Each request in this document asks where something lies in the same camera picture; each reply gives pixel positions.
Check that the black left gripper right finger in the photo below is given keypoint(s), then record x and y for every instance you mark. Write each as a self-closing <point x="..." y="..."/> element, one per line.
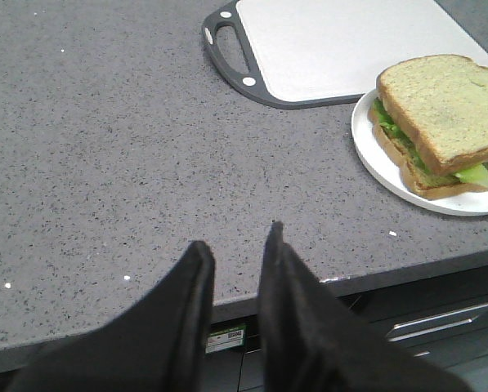
<point x="312" y="342"/>

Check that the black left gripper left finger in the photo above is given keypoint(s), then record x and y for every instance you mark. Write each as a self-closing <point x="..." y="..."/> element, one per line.
<point x="157" y="345"/>

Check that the green lettuce leaf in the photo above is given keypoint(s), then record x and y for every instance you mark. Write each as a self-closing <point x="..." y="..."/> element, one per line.
<point x="474" y="176"/>

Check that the toast bread slice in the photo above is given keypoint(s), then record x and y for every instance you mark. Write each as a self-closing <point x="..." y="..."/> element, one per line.
<point x="441" y="103"/>
<point x="431" y="185"/>

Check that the green white sticker label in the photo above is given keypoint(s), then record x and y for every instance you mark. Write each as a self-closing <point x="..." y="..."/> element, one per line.
<point x="225" y="339"/>

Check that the dark cabinet drawer front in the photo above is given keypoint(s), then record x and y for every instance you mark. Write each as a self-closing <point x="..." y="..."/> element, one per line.
<point x="438" y="313"/>

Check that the white round plate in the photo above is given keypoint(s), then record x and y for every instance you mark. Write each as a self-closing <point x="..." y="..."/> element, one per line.
<point x="391" y="157"/>

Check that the white cutting board black rim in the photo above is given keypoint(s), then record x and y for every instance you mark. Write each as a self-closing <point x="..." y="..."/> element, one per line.
<point x="302" y="54"/>

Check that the silver drawer handle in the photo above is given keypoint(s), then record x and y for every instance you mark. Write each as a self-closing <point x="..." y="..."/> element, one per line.
<point x="436" y="323"/>

